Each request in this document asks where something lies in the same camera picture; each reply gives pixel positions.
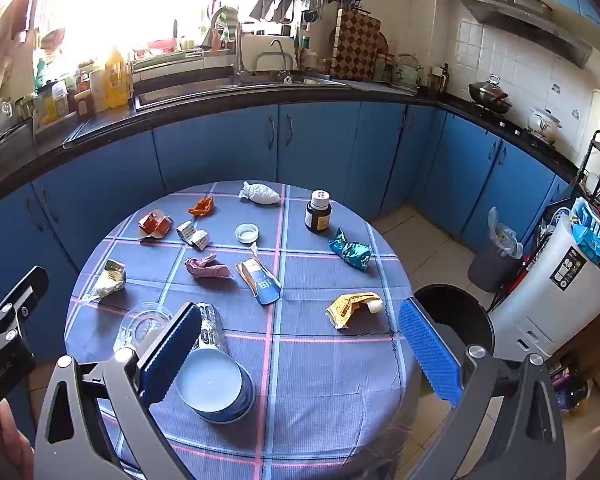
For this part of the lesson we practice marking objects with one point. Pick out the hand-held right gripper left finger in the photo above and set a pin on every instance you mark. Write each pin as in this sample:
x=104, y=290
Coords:
x=172, y=350

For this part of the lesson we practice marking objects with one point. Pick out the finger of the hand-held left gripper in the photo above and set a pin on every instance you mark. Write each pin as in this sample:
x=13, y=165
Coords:
x=32, y=285

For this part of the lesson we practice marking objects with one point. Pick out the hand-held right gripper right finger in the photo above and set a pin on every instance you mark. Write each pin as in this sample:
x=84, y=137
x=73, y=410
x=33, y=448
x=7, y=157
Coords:
x=430, y=355

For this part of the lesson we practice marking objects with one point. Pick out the clear printed plastic cup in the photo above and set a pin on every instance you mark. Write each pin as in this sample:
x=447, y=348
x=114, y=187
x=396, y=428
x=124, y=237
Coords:
x=210, y=330

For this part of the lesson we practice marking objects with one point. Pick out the black trash bin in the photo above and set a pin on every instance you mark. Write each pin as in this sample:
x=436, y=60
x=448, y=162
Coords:
x=445, y=305

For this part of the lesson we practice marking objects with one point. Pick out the yellow packet with white cap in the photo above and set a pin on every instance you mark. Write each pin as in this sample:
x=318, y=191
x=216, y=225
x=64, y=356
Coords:
x=350, y=308

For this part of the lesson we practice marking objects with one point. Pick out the crushed red white carton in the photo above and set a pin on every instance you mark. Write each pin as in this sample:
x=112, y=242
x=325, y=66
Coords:
x=154, y=225

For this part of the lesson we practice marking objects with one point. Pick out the teal foil snack packet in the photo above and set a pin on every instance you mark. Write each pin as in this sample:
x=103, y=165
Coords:
x=350, y=250

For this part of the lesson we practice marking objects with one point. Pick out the brown medicine bottle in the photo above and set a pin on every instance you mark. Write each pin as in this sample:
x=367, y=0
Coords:
x=318, y=217

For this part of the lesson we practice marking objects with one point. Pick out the white tissue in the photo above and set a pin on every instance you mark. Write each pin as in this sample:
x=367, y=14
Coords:
x=259, y=193

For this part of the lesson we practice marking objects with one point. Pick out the person's left hand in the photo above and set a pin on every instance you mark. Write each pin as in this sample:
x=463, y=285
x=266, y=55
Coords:
x=15, y=450

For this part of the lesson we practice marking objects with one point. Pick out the clear glass dish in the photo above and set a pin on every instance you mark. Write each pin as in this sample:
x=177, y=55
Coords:
x=140, y=330

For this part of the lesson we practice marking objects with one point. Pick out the white bowl with blue rim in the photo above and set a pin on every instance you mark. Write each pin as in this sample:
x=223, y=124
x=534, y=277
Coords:
x=210, y=385

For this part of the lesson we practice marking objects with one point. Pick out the crumpled pink wrapper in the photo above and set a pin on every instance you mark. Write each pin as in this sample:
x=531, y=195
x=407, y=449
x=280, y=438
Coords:
x=207, y=267

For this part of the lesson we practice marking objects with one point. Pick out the grey bin with plastic bag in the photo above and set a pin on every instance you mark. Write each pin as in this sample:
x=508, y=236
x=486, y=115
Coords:
x=490, y=265

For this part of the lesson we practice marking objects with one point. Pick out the flattened blue orange carton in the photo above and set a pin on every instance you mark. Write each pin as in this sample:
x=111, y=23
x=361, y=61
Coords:
x=262, y=282

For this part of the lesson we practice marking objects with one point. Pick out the white storage appliance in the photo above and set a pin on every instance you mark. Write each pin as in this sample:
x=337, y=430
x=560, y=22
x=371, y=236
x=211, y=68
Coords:
x=540, y=305

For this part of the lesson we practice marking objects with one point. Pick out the blue plaid tablecloth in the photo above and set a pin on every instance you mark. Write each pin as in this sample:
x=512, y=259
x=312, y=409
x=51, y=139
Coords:
x=310, y=385

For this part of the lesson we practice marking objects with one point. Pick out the purple bottle on floor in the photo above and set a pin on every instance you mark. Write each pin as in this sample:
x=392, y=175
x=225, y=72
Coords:
x=562, y=377

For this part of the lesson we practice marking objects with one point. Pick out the white plastic lid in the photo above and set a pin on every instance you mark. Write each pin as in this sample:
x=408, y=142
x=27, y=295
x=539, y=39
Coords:
x=246, y=233

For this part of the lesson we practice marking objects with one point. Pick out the crumpled orange wrapper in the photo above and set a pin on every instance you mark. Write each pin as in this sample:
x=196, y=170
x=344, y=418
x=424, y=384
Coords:
x=202, y=206

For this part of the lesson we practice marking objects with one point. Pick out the dark bottle on floor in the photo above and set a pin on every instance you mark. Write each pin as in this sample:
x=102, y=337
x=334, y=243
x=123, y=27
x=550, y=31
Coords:
x=575, y=392

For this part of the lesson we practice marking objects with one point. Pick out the black kitchen countertop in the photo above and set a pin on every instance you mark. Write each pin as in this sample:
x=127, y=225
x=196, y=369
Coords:
x=110, y=122

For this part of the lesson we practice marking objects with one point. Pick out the blue wipes packet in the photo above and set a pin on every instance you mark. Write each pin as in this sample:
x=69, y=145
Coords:
x=587, y=232

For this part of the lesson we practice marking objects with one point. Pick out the yellow oil bottle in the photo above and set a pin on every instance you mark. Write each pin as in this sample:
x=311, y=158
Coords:
x=116, y=77

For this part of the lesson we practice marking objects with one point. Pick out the blue lower kitchen cabinets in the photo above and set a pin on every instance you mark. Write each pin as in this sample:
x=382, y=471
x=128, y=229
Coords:
x=320, y=145

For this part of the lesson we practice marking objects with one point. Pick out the gas stove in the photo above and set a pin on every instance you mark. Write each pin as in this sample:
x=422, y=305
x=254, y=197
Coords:
x=517, y=132

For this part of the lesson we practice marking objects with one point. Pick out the white ceramic pot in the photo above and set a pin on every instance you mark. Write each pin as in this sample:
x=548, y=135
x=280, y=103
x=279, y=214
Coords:
x=544, y=124

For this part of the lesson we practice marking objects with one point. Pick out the steel kitchen sink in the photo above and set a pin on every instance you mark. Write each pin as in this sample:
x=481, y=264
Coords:
x=205, y=90

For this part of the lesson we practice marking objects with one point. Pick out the black wok with lid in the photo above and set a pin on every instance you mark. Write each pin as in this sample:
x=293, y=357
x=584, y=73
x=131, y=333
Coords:
x=490, y=95

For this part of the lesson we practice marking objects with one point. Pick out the pale green kettle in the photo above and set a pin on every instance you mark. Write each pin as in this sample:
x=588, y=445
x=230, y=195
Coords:
x=407, y=69

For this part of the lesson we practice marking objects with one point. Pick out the white dish drainer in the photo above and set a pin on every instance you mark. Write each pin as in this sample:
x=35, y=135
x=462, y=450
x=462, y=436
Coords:
x=260, y=47

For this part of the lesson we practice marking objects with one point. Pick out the checkered cutting board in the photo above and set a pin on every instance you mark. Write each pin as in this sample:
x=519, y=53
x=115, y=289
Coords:
x=357, y=45

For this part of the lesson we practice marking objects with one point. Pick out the steel range hood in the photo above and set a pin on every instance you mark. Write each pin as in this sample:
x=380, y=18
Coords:
x=525, y=17

